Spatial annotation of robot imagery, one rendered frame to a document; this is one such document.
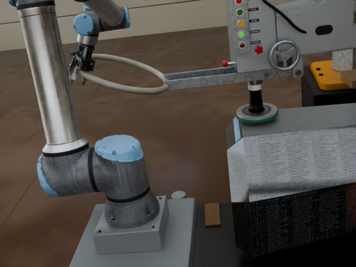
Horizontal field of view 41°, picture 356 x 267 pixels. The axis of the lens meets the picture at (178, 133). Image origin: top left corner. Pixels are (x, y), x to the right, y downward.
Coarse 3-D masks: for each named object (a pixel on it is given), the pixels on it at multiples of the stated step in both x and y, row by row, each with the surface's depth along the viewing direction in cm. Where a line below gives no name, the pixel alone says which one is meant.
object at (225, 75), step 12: (288, 60) 245; (192, 72) 245; (204, 72) 245; (216, 72) 245; (228, 72) 246; (252, 72) 235; (264, 72) 235; (276, 72) 236; (288, 72) 236; (300, 72) 233; (168, 84) 235; (180, 84) 236; (192, 84) 236; (204, 84) 236; (216, 84) 237
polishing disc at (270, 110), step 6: (240, 108) 255; (246, 108) 254; (270, 108) 250; (276, 108) 249; (240, 114) 247; (246, 114) 246; (252, 114) 245; (258, 114) 244; (264, 114) 243; (270, 114) 242
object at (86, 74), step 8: (96, 56) 250; (104, 56) 253; (112, 56) 255; (128, 64) 259; (136, 64) 257; (144, 64) 257; (80, 72) 221; (152, 72) 254; (160, 72) 251; (96, 80) 216; (104, 80) 216; (168, 80) 243; (112, 88) 216; (120, 88) 215; (128, 88) 216; (136, 88) 218; (144, 88) 220; (152, 88) 223; (160, 88) 227
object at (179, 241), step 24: (96, 216) 180; (168, 216) 173; (192, 216) 172; (168, 240) 161; (192, 240) 162; (72, 264) 156; (96, 264) 154; (120, 264) 152; (144, 264) 151; (168, 264) 149; (192, 264) 156
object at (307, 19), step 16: (304, 0) 235; (320, 0) 222; (336, 0) 219; (352, 0) 221; (288, 16) 221; (304, 16) 221; (320, 16) 222; (336, 16) 222; (352, 16) 224; (288, 32) 224; (304, 32) 224; (320, 32) 225; (336, 32) 225; (352, 32) 226; (288, 48) 227; (304, 48) 228; (320, 48) 228; (336, 48) 228; (352, 48) 230
